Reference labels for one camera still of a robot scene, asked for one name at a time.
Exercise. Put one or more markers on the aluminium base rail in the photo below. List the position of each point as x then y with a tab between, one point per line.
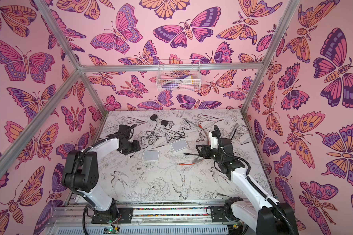
74	219

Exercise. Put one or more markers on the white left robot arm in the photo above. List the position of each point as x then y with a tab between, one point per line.
81	172

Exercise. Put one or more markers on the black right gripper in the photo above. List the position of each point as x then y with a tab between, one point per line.
203	150

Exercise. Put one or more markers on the black power adapter left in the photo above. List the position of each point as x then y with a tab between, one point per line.
154	117

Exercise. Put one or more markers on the white network switch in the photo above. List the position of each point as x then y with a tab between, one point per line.
150	155
179	145

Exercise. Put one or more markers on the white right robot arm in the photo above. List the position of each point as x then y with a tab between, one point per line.
260	211

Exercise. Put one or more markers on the grey slotted cable duct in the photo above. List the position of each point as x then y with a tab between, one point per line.
161	230

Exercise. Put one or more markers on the wire basket on wall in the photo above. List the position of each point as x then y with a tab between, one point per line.
179	75

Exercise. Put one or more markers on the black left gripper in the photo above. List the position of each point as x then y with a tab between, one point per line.
137	147

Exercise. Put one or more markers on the black power adapter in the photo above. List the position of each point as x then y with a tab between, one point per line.
154	117
164	122

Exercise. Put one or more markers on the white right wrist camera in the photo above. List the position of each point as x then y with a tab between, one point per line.
213	140

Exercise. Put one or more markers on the black power adapter right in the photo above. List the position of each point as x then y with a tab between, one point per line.
164	122

